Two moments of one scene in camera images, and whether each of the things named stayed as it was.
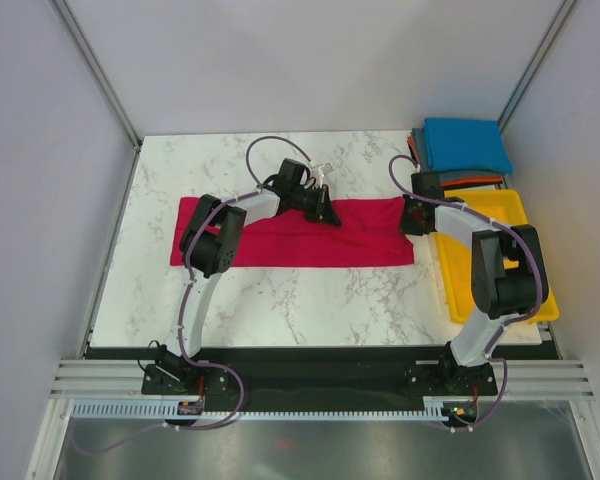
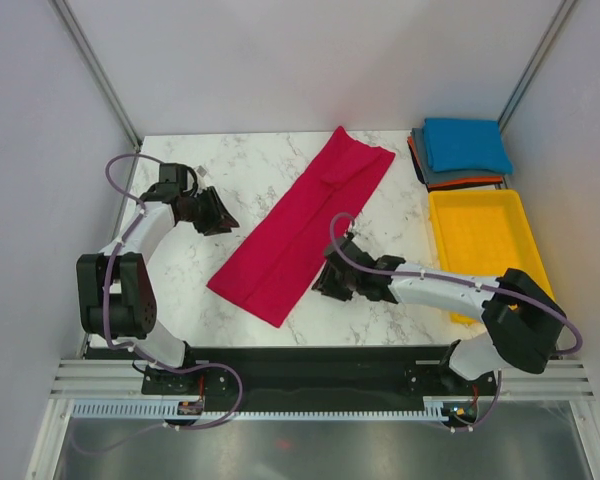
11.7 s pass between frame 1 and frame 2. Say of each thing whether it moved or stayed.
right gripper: moved
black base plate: stayed
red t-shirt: moved
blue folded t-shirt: stayed
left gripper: moved
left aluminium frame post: stayed
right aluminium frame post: stayed
